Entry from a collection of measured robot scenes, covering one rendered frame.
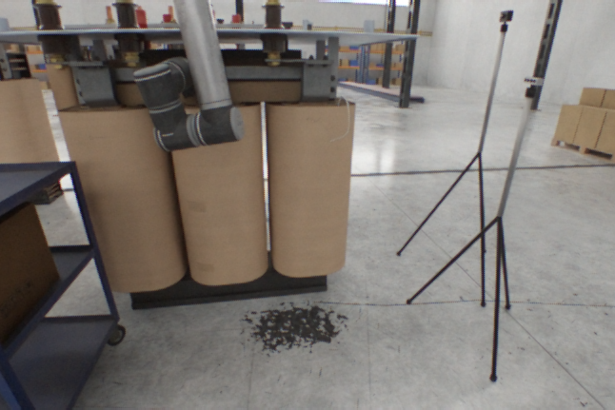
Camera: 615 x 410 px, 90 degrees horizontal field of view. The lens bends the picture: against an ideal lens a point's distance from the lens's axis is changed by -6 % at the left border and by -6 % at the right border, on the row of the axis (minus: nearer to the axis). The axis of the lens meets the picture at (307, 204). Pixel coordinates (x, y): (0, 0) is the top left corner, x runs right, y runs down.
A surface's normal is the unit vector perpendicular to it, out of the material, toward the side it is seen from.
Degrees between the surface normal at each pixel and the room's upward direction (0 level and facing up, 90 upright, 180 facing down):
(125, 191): 90
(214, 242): 90
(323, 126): 90
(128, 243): 90
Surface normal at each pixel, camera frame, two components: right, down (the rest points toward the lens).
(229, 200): 0.18, 0.40
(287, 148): -0.26, 0.38
